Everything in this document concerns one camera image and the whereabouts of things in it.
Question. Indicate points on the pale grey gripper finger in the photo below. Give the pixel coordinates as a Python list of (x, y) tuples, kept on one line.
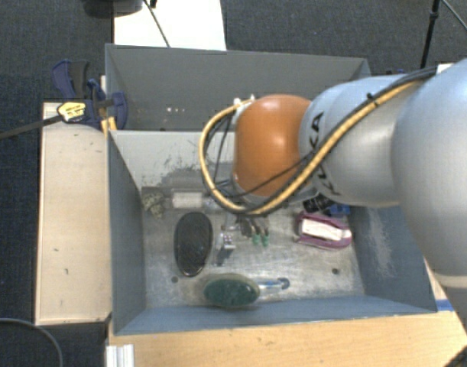
[(221, 254), (228, 238)]

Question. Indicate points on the black glossy oval object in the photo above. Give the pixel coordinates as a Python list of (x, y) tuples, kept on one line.
[(193, 245)]

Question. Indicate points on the green oval scrubber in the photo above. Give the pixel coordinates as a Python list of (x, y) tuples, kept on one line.
[(230, 292)]

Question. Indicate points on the grey metal bin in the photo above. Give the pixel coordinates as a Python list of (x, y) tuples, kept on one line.
[(302, 266)]

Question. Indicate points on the purple and white shoe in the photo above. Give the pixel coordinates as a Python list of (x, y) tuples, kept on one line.
[(323, 232)]

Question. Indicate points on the camouflage cloth object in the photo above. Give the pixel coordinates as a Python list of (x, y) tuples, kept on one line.
[(153, 202)]

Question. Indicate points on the small blue object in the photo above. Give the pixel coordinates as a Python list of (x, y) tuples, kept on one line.
[(340, 209)]

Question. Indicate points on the pale wood board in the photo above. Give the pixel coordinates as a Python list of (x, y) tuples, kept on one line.
[(74, 224)]

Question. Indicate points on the black cylinder on white bracket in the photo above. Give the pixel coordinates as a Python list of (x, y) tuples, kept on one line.
[(316, 205)]

